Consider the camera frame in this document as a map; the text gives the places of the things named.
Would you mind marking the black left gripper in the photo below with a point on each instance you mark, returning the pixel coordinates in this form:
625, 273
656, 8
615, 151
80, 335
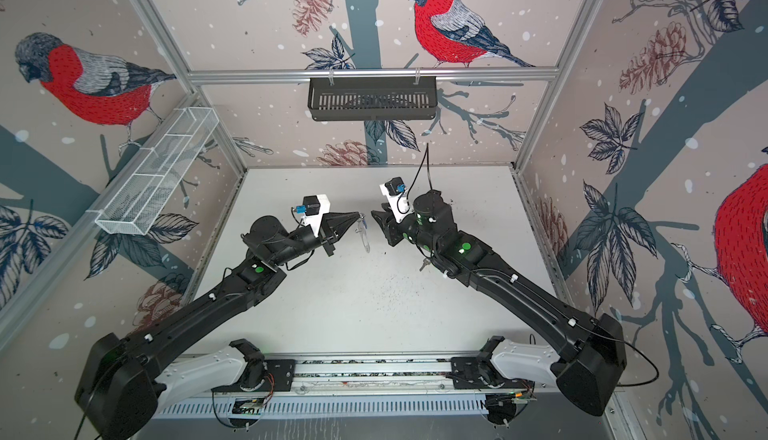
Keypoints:
329, 234

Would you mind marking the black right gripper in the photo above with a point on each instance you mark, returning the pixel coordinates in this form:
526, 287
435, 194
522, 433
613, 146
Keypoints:
393, 229

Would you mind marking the key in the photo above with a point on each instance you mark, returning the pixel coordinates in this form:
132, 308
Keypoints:
425, 264

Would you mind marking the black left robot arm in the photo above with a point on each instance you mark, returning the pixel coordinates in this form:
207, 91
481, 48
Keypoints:
121, 387

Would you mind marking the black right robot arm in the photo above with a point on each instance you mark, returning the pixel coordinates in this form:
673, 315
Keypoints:
583, 356

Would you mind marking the small circuit board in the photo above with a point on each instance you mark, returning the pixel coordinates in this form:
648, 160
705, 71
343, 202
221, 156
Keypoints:
249, 407

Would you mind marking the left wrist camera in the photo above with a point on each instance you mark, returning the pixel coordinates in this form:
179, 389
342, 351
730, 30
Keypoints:
311, 211

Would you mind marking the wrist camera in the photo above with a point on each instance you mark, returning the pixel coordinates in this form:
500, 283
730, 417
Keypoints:
396, 192
311, 211

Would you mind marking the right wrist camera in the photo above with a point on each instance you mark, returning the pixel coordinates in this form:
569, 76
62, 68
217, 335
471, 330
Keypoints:
396, 192

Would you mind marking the black wall basket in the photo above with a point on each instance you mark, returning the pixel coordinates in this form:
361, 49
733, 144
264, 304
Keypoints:
364, 99

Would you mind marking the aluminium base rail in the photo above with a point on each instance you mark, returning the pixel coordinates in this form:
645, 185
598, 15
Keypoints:
359, 387

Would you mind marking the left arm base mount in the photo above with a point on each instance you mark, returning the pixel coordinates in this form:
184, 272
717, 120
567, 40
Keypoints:
260, 374

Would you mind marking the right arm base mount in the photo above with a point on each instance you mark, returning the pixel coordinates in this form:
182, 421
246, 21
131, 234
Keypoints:
477, 372

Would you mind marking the white wire mesh basket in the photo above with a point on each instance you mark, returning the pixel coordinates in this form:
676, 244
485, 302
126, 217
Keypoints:
140, 199

